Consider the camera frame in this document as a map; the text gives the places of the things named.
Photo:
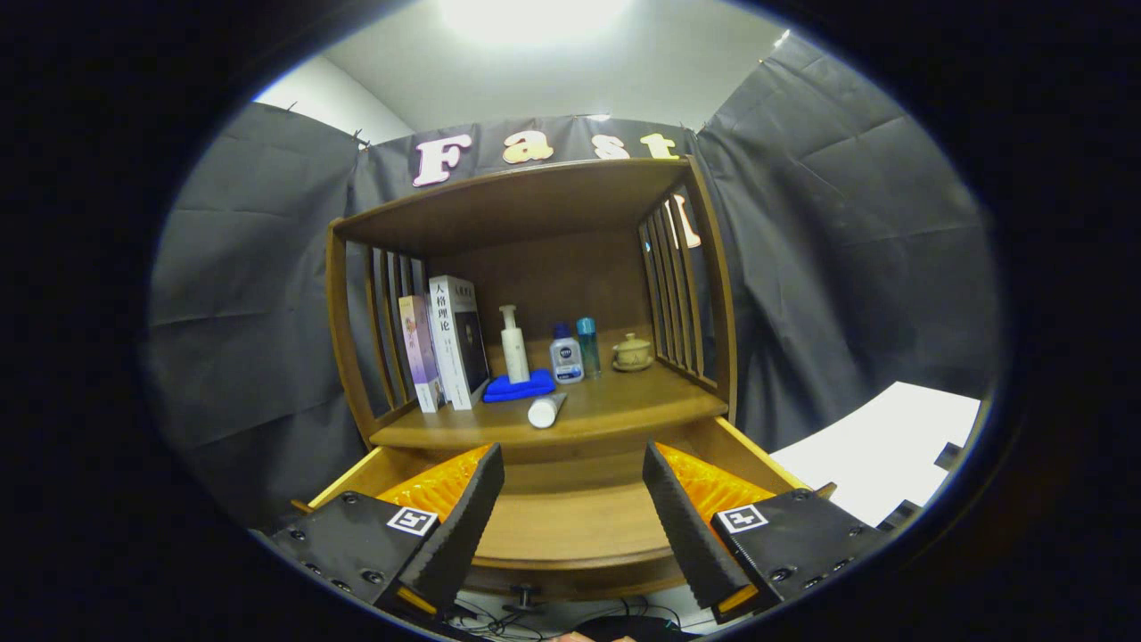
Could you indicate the black backdrop cloth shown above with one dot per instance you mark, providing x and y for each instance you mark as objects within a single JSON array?
[{"x": 267, "y": 267}]

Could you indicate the teal bottle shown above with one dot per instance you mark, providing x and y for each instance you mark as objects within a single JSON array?
[{"x": 588, "y": 348}]

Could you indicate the wooden cabinet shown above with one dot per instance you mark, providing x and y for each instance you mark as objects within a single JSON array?
[{"x": 553, "y": 276}]

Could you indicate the wooden countertop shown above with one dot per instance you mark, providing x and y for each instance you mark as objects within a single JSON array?
[{"x": 615, "y": 406}]

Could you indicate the white panel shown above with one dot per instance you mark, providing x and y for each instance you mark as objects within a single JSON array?
[{"x": 874, "y": 446}]

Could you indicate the white book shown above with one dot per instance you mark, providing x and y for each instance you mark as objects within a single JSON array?
[{"x": 450, "y": 343}]

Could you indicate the wooden drawer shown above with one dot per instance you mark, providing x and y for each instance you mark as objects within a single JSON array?
[{"x": 570, "y": 526}]

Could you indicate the large ceiling light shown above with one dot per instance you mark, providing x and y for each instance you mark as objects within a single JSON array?
[{"x": 535, "y": 18}]

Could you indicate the purple book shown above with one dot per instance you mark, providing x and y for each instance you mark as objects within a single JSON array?
[{"x": 419, "y": 352}]

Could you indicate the blue folded cloth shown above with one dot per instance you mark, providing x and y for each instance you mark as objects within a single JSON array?
[{"x": 517, "y": 390}]

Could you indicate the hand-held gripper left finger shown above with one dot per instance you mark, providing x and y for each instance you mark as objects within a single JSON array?
[{"x": 459, "y": 535}]

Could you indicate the white pump bottle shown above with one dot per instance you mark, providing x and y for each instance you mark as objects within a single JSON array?
[{"x": 515, "y": 352}]

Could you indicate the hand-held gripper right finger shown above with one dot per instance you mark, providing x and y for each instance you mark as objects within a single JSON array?
[{"x": 686, "y": 535}]

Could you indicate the white bottle with blue cap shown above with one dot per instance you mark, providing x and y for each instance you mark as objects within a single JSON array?
[{"x": 566, "y": 361}]

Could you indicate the lidded tea cup with saucer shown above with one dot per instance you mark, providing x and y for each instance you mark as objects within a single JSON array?
[{"x": 633, "y": 355}]

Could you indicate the white tube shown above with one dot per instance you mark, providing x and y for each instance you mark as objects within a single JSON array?
[{"x": 544, "y": 412}]

